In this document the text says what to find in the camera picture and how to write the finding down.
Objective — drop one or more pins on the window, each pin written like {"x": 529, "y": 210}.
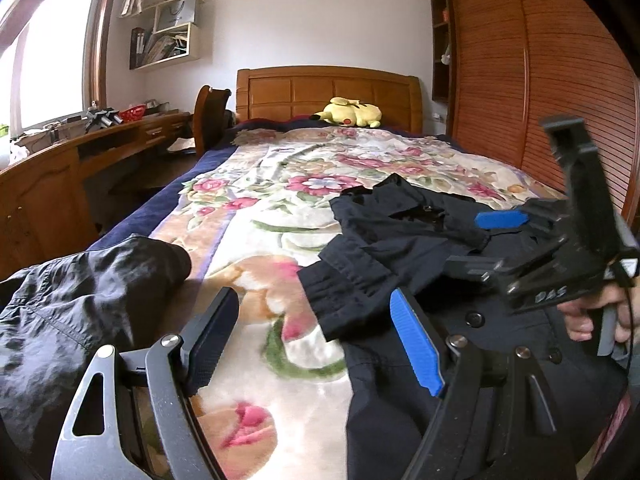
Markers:
{"x": 50, "y": 35}

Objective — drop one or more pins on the wooden slatted wardrobe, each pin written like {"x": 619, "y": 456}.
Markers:
{"x": 500, "y": 60}

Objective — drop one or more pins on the navy blue bed sheet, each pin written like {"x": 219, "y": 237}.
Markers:
{"x": 140, "y": 215}

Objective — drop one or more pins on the yellow plush toy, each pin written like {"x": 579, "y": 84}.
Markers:
{"x": 350, "y": 112}

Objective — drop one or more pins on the wooden desk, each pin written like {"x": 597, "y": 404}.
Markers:
{"x": 45, "y": 195}

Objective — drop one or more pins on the red basket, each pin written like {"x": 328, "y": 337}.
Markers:
{"x": 132, "y": 112}

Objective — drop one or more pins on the floral blanket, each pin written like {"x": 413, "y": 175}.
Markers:
{"x": 280, "y": 200}

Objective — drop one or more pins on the wooden bed headboard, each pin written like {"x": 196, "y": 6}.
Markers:
{"x": 300, "y": 92}

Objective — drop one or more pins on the row of binders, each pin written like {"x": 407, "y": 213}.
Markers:
{"x": 139, "y": 47}

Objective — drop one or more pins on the white wall shelf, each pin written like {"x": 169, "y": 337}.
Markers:
{"x": 172, "y": 55}

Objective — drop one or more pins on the black tool on desk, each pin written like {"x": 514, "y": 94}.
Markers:
{"x": 102, "y": 119}

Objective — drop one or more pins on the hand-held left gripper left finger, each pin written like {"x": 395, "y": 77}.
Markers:
{"x": 210, "y": 350}

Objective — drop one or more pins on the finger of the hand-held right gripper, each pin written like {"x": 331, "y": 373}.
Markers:
{"x": 470, "y": 266}
{"x": 500, "y": 220}

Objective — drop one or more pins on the white paper bag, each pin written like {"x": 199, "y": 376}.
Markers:
{"x": 175, "y": 14}

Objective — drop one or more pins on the wooden chair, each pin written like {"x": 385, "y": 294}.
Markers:
{"x": 207, "y": 115}

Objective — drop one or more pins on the grey-black jacket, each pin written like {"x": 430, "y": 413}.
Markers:
{"x": 75, "y": 300}

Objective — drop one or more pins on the dark navy jacket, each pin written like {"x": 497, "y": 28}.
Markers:
{"x": 390, "y": 240}

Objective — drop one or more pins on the person's right hand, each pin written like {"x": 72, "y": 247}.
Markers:
{"x": 580, "y": 327}

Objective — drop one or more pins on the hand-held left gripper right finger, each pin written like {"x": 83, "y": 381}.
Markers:
{"x": 415, "y": 340}

